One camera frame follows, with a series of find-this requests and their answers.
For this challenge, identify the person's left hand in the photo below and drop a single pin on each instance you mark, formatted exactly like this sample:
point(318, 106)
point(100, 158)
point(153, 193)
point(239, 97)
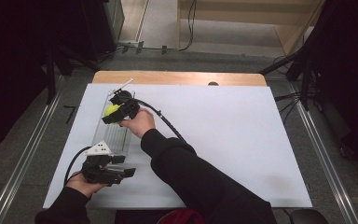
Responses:
point(80, 185)

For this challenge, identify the wooden table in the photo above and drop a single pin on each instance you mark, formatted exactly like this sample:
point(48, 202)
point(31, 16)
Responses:
point(174, 77)

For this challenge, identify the black stand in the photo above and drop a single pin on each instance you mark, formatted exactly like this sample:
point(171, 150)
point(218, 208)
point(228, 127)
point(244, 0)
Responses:
point(51, 74)
point(304, 71)

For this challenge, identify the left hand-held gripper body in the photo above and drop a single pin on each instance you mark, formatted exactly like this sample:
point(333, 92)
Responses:
point(99, 172)

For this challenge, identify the dark round object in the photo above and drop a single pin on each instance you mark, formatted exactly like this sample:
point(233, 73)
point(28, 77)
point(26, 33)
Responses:
point(309, 217)

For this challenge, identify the metal floor rail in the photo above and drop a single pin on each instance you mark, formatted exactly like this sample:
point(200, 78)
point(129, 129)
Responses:
point(326, 161)
point(28, 158)

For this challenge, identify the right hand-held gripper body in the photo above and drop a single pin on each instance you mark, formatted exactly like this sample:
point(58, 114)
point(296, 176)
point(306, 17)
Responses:
point(130, 105)

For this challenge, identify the dark cabinet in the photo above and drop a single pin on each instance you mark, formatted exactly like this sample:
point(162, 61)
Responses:
point(105, 25)

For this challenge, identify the yellow tennis ball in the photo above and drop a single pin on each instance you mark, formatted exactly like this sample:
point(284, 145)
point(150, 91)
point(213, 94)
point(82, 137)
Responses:
point(110, 110)

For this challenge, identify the clear plastic container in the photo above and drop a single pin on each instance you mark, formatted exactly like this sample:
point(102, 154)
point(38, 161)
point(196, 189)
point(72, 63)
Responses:
point(115, 138)

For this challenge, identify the white table board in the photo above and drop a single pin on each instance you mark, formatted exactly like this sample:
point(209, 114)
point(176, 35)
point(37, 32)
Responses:
point(236, 140)

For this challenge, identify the person's red garment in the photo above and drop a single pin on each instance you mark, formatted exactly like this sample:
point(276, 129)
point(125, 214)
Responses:
point(183, 217)

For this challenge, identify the person's right hand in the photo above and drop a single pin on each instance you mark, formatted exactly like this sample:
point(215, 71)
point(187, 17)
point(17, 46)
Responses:
point(141, 123)

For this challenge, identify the light wooden shelf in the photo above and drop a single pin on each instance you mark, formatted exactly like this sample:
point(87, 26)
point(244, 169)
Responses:
point(261, 12)

